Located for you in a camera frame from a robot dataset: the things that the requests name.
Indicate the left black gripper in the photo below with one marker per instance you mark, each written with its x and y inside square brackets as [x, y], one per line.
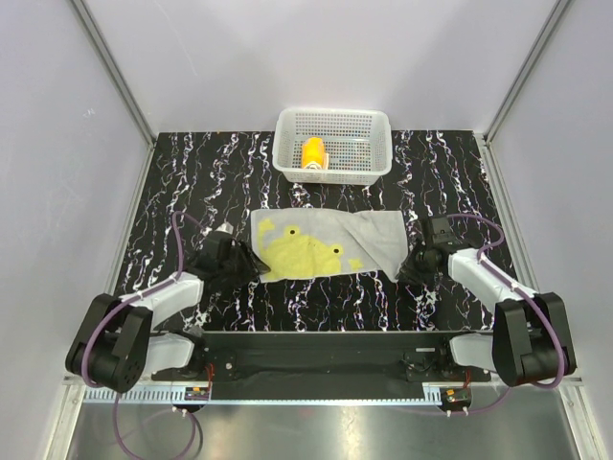
[253, 266]

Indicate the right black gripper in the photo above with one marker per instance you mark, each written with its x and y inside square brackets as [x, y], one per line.
[409, 274]

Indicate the grey towel yellow frog print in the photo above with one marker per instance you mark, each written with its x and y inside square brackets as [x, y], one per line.
[307, 243]

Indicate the grey and orange towel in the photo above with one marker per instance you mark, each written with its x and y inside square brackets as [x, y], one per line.
[314, 154]

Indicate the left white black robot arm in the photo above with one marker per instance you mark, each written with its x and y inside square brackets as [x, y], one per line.
[117, 343]

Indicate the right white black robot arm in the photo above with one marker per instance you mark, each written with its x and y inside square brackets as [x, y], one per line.
[530, 341]

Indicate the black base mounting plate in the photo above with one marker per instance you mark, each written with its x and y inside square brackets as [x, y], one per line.
[324, 359]

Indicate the white plastic mesh basket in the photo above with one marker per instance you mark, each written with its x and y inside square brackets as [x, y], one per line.
[358, 144]

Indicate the white slotted cable duct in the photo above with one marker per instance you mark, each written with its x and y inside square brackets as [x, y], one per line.
[226, 393]

